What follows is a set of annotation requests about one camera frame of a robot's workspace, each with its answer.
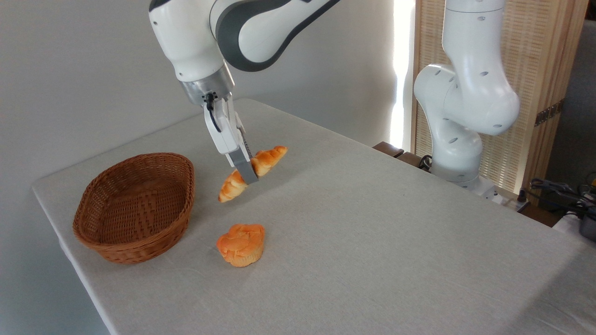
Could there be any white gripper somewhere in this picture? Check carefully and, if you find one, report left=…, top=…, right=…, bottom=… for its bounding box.
left=203, top=93, right=259, bottom=185

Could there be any braided golden bread loaf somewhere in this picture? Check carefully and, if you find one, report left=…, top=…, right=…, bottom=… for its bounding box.
left=218, top=146, right=288, bottom=203

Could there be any orange muffin shaped bread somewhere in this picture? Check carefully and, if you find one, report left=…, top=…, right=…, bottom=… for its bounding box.
left=216, top=224, right=266, bottom=268

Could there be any brown wicker basket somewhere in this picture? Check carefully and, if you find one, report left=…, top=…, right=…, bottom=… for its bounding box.
left=73, top=153, right=195, bottom=265

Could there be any brown wooden furniture piece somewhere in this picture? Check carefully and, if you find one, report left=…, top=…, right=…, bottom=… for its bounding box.
left=372, top=141, right=431, bottom=172

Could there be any beige tablecloth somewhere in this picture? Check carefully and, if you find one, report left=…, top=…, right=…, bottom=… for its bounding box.
left=32, top=98, right=596, bottom=335

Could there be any bamboo folding screen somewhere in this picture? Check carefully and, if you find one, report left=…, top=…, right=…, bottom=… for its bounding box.
left=411, top=0, right=589, bottom=196

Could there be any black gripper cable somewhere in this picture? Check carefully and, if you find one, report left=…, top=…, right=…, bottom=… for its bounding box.
left=204, top=92, right=223, bottom=134

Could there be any black cable bundle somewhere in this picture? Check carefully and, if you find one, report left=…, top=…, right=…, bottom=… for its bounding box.
left=530, top=178, right=596, bottom=215

